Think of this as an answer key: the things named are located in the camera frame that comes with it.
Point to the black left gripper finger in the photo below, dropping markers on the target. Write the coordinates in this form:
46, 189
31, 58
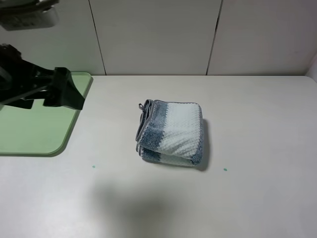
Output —
62, 92

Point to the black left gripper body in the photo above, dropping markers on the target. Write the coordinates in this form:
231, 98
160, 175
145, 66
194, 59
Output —
21, 82

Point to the blue white striped towel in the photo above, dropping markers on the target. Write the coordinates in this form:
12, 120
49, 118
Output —
170, 133

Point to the green plastic tray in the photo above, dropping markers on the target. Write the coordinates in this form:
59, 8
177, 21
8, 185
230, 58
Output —
36, 132

